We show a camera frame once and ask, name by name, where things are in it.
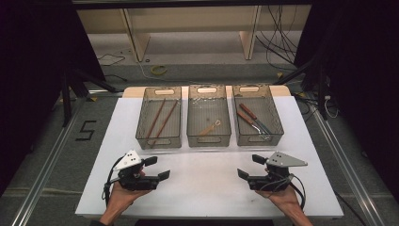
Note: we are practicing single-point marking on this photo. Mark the white table cover sheet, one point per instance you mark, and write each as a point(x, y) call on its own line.
point(200, 194)

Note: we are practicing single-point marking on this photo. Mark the person's left hand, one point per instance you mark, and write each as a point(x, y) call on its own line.
point(120, 199)

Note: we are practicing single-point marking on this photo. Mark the aluminium floor rail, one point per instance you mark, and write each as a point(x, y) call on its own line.
point(47, 166)
point(348, 163)

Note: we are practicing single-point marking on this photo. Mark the yellow tape roll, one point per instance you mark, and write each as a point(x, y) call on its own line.
point(153, 70)

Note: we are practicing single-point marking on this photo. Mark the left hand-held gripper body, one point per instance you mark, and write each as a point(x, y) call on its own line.
point(138, 182)

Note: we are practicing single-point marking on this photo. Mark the light wooden shelf unit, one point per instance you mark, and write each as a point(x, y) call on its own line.
point(188, 19)

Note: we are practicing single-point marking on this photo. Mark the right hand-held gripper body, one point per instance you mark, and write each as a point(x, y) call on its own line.
point(273, 182)

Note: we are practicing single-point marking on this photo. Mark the black curtain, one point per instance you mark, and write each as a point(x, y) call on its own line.
point(367, 78)
point(31, 78)

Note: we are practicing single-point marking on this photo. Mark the grey translucent plastic bin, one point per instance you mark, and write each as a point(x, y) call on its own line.
point(208, 109)
point(160, 122)
point(266, 109)

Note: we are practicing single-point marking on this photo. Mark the black metal tripod stand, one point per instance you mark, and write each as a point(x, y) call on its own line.
point(66, 100)

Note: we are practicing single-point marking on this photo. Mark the person's right hand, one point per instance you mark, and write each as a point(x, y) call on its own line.
point(284, 201)

